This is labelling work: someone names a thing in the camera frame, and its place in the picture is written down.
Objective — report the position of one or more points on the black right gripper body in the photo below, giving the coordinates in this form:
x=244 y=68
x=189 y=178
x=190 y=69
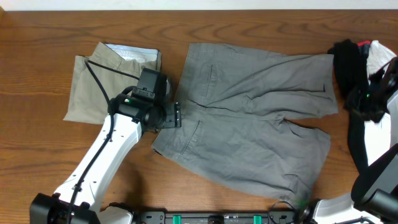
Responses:
x=369 y=106

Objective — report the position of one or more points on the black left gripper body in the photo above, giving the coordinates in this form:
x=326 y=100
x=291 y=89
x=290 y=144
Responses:
x=175 y=115

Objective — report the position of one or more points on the khaki shorts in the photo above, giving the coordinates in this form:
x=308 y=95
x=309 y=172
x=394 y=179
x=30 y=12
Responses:
x=116 y=67

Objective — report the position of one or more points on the grey shorts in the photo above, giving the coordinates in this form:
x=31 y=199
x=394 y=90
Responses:
x=239 y=109

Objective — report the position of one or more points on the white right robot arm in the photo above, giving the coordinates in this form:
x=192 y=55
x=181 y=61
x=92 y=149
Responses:
x=373 y=198

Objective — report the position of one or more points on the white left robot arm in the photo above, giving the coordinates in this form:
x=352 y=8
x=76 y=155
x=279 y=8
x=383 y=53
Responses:
x=79 y=198

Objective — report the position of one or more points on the white garment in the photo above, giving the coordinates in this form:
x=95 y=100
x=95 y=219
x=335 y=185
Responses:
x=377 y=136

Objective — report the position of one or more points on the red black garment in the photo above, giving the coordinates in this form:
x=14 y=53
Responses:
x=364 y=48

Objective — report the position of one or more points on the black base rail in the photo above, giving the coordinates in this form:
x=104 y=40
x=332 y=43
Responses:
x=273 y=217

